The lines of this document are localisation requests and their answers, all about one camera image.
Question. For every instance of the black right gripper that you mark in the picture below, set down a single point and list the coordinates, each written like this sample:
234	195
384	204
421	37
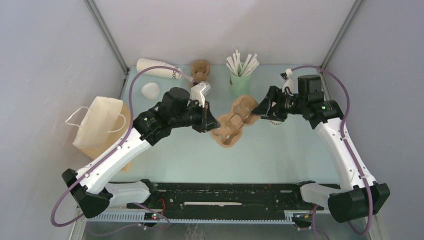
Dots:
264	108

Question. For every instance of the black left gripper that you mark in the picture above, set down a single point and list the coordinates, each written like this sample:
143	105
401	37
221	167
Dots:
207	122

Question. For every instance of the stack of white paper cups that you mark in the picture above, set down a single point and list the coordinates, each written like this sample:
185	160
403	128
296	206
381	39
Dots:
171	72

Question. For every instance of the brown paper bag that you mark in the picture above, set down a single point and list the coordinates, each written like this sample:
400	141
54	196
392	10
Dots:
99	125

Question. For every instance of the single white paper cup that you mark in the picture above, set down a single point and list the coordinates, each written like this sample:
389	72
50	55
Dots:
275	123

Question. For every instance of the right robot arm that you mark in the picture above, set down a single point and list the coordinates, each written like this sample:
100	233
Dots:
359	194

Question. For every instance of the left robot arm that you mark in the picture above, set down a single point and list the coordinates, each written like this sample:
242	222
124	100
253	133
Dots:
90	186

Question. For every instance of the green straw holder cup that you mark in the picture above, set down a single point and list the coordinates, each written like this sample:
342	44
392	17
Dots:
240	85

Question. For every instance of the bundle of white wrapped straws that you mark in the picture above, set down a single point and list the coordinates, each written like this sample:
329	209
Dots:
241	68

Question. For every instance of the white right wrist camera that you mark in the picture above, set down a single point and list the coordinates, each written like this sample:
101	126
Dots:
289	85

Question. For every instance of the aluminium frame post right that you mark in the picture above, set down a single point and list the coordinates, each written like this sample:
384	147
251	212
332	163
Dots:
355	8

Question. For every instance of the aluminium frame post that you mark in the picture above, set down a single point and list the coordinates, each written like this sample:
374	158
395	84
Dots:
355	8
105	31

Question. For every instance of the aluminium frame post left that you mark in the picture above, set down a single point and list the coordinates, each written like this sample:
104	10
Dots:
105	31

